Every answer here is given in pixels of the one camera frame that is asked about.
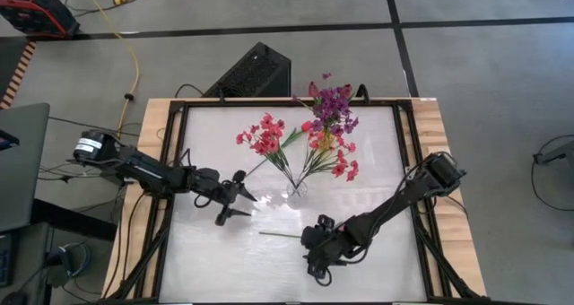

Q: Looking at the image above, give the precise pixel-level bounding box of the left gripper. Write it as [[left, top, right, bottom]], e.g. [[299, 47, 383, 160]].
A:
[[192, 167, 258, 227]]

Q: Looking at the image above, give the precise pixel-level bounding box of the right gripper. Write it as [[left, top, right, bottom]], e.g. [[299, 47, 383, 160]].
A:
[[300, 213, 358, 282]]

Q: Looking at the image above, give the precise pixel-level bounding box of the thin flower stem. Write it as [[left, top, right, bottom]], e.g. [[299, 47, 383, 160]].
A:
[[258, 231, 303, 240]]

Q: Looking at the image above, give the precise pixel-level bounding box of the clear patterned glass vase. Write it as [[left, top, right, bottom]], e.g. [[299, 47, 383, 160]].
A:
[[285, 179, 309, 199]]

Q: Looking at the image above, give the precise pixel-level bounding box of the large red flower bunch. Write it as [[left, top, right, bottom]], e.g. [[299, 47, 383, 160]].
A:
[[236, 112, 297, 187]]

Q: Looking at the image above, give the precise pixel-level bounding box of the small red flower bunch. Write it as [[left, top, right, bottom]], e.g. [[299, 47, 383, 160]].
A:
[[298, 129, 361, 187]]

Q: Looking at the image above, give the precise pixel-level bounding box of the black computer tower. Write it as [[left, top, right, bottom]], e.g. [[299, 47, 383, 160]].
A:
[[202, 41, 292, 99]]

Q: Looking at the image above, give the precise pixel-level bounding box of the purple flower bunch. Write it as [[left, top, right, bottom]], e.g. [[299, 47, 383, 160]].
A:
[[293, 73, 360, 138]]

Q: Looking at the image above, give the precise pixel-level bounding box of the wooden table board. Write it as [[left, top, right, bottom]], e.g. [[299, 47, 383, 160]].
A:
[[101, 97, 488, 300]]

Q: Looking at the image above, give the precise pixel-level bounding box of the black cabinet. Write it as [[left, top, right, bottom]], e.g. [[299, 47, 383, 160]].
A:
[[0, 199, 118, 305]]

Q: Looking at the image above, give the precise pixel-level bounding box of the grey desk surface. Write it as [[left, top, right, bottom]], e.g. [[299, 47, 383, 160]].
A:
[[0, 101, 50, 233]]

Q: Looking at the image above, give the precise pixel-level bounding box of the small black device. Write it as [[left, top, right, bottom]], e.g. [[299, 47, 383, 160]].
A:
[[0, 129, 21, 152]]

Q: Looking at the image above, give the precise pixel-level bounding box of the grey stand foot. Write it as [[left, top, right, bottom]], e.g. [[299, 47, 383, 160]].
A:
[[533, 141, 574, 166]]

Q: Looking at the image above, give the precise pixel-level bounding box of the orange black striped ramp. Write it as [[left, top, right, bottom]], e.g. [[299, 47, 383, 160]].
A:
[[0, 39, 37, 111]]

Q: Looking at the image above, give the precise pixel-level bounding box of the red black tool case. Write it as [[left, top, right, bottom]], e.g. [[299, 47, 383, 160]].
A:
[[0, 0, 81, 39]]

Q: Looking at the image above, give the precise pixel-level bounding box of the black metal table frame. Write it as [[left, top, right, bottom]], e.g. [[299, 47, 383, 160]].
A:
[[103, 99, 483, 305]]

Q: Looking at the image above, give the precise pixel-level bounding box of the yellow floor cable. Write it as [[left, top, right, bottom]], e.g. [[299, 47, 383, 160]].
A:
[[78, 0, 141, 140]]

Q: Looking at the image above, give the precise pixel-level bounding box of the coiled dark cable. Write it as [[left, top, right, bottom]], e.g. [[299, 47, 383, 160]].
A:
[[44, 241, 91, 292]]

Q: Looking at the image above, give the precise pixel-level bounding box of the black floor cable loop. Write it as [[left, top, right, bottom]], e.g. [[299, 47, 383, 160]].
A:
[[530, 134, 574, 213]]

